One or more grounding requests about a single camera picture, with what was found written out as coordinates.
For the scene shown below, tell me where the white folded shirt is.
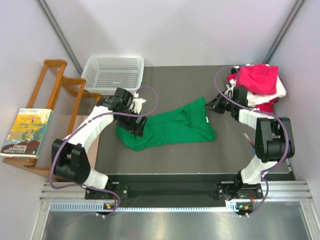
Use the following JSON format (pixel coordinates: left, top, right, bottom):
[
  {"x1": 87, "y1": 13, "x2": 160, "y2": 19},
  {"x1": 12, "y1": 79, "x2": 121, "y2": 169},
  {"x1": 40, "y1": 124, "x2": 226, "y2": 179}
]
[{"x1": 226, "y1": 74, "x2": 287, "y2": 106}]

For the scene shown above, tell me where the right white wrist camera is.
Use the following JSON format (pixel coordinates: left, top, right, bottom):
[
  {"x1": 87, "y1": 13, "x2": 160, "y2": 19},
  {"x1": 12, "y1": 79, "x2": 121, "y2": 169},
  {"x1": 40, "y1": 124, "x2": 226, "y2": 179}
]
[{"x1": 224, "y1": 79, "x2": 237, "y2": 99}]

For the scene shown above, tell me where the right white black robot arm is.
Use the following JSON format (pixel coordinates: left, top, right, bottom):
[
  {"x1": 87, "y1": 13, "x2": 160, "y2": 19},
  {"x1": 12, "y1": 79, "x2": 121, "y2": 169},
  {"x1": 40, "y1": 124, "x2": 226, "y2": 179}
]
[{"x1": 204, "y1": 86, "x2": 295, "y2": 200}]

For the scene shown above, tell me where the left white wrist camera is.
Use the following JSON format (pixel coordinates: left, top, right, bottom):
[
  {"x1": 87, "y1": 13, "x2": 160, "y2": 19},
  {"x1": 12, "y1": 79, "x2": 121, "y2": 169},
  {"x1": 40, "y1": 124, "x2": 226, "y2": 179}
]
[{"x1": 130, "y1": 93, "x2": 147, "y2": 114}]

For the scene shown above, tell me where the paperback book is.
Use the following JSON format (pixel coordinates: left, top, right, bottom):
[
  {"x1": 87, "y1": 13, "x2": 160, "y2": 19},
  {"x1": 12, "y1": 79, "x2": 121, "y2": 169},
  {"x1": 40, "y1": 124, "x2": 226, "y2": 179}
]
[{"x1": 0, "y1": 108, "x2": 54, "y2": 159}]

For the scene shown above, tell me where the red bottom shirt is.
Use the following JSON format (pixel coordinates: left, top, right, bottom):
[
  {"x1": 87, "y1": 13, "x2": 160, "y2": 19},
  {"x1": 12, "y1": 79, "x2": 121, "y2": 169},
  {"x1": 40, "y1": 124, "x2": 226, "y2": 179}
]
[{"x1": 226, "y1": 72, "x2": 280, "y2": 113}]

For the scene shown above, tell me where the white plastic basket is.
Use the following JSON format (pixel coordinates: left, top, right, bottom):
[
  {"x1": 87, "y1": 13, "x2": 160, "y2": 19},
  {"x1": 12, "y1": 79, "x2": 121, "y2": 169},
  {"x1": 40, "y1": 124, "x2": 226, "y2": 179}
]
[{"x1": 81, "y1": 55, "x2": 145, "y2": 95}]

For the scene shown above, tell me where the green t shirt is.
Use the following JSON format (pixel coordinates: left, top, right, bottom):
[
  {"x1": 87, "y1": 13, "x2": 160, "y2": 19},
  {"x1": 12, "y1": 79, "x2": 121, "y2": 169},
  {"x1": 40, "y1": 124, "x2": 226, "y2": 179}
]
[{"x1": 115, "y1": 97, "x2": 217, "y2": 152}]

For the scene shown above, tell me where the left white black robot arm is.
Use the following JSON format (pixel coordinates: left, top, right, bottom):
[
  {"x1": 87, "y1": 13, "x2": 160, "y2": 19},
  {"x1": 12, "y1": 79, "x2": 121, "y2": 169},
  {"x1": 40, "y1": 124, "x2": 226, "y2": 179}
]
[{"x1": 49, "y1": 88, "x2": 148, "y2": 199}]

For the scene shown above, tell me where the purple cable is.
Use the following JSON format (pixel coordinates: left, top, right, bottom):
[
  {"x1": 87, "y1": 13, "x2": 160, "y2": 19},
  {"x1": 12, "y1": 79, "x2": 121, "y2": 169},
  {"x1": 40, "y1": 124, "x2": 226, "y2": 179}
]
[
  {"x1": 215, "y1": 65, "x2": 293, "y2": 218},
  {"x1": 49, "y1": 86, "x2": 159, "y2": 218}
]

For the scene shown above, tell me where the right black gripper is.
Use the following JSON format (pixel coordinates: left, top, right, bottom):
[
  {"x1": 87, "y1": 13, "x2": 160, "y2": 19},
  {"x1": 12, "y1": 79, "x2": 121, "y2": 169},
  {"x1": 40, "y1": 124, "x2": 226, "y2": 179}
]
[{"x1": 204, "y1": 91, "x2": 236, "y2": 114}]

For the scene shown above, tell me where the grey slotted cable duct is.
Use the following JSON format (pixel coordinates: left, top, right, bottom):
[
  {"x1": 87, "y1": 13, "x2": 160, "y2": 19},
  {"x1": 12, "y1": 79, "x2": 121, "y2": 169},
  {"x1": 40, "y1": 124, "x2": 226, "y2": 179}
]
[{"x1": 50, "y1": 202, "x2": 239, "y2": 213}]

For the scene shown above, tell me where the red marker pen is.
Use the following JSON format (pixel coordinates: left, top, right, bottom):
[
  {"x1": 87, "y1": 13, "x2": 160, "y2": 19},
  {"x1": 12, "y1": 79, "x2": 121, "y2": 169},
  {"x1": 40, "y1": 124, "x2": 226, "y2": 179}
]
[{"x1": 243, "y1": 132, "x2": 255, "y2": 149}]

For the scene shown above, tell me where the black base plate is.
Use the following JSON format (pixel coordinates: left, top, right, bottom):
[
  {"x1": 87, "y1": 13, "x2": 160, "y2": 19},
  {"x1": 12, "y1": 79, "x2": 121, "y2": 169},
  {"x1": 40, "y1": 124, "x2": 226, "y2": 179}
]
[{"x1": 84, "y1": 172, "x2": 297, "y2": 208}]

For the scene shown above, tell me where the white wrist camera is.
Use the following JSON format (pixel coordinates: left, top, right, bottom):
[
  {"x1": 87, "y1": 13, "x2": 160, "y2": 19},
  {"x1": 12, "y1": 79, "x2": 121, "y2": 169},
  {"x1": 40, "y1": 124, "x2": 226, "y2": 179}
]
[
  {"x1": 224, "y1": 79, "x2": 237, "y2": 99},
  {"x1": 130, "y1": 93, "x2": 147, "y2": 114}
]

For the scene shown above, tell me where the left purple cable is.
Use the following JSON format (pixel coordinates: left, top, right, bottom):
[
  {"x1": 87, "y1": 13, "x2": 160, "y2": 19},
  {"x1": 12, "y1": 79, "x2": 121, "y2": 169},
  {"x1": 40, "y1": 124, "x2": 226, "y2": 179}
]
[{"x1": 49, "y1": 86, "x2": 159, "y2": 218}]

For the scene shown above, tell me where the pink red folded shirt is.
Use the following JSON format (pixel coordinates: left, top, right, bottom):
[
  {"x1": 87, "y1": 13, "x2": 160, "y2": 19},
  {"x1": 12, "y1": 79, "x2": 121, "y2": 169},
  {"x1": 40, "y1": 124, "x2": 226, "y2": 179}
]
[{"x1": 236, "y1": 64, "x2": 279, "y2": 95}]

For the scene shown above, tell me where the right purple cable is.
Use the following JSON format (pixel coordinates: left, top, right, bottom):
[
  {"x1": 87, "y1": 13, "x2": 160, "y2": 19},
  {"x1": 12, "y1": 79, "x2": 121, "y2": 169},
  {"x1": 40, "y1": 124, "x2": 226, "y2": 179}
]
[{"x1": 215, "y1": 65, "x2": 293, "y2": 218}]

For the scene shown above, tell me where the wooden rack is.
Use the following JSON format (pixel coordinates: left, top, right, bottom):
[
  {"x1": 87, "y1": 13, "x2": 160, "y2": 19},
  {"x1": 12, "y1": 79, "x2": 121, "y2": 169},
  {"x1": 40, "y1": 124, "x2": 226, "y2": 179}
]
[{"x1": 2, "y1": 59, "x2": 101, "y2": 178}]

